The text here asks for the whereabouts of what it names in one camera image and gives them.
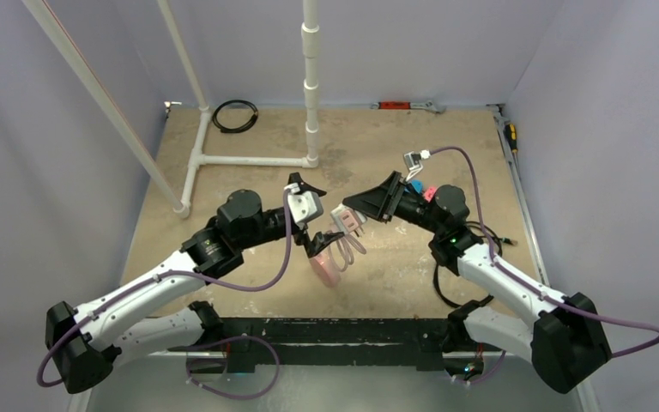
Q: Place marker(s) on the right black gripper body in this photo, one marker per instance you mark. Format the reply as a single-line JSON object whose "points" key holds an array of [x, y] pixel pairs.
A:
{"points": [[392, 194]]}

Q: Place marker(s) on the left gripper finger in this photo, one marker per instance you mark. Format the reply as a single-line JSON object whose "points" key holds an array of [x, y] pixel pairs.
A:
{"points": [[297, 185], [321, 241]]}

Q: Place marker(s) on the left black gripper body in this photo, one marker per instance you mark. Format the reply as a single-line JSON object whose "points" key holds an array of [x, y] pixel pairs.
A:
{"points": [[299, 236]]}

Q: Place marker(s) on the pink round power strip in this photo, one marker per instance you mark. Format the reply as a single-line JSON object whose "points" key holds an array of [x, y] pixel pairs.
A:
{"points": [[326, 269]]}

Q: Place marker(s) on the blue plug adapter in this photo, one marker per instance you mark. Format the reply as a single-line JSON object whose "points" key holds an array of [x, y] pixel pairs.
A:
{"points": [[415, 186]]}

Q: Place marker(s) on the pink plug adapter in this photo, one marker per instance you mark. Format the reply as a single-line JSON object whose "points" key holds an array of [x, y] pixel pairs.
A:
{"points": [[429, 193]]}

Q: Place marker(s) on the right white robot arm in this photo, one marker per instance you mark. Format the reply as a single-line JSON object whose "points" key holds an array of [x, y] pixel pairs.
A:
{"points": [[462, 252]]}

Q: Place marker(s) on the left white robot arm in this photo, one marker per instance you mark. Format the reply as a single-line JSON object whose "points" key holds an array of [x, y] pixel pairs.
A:
{"points": [[86, 342]]}

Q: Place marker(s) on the red adjustable wrench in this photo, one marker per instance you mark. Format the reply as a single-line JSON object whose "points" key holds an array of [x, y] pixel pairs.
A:
{"points": [[427, 106]]}

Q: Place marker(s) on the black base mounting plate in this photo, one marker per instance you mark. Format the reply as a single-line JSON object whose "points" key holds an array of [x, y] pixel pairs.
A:
{"points": [[426, 344]]}

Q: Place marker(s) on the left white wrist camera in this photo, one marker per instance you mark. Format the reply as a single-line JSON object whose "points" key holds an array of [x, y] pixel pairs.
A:
{"points": [[304, 207]]}

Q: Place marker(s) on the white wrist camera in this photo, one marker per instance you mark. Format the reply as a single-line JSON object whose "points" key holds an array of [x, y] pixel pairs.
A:
{"points": [[414, 162], [304, 207]]}

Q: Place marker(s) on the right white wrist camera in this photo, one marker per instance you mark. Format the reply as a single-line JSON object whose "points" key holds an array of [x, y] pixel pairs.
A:
{"points": [[414, 162]]}

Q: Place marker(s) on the white PVC pipe frame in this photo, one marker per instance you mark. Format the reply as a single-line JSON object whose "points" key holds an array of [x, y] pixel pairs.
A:
{"points": [[55, 31]]}

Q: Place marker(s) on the yellow handled screwdriver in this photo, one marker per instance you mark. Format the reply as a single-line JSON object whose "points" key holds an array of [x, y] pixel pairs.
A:
{"points": [[510, 134]]}

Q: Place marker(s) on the aluminium extrusion rail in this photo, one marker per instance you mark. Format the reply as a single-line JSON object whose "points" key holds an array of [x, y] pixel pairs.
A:
{"points": [[547, 337]]}

